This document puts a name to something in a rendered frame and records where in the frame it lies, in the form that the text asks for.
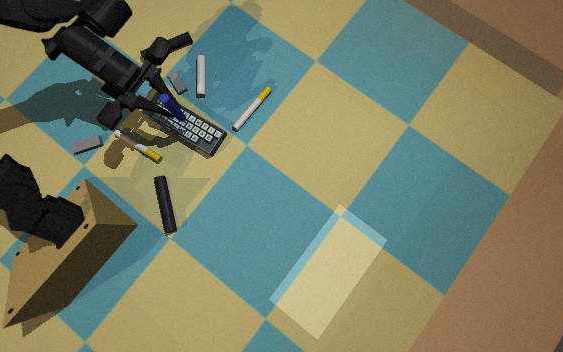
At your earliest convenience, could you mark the blue stylus with grey tip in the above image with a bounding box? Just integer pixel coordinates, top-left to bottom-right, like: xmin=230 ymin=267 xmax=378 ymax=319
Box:
xmin=159 ymin=94 xmax=187 ymax=123

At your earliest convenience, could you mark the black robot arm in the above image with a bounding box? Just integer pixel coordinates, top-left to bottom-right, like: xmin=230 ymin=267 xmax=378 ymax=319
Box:
xmin=0 ymin=0 xmax=132 ymax=249

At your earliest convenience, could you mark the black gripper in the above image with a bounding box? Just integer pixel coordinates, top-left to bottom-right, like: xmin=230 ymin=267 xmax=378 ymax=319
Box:
xmin=87 ymin=37 xmax=182 ymax=130

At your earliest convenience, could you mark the black cylinder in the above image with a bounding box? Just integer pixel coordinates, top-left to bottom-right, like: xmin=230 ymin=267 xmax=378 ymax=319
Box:
xmin=140 ymin=32 xmax=193 ymax=61
xmin=154 ymin=176 xmax=177 ymax=233

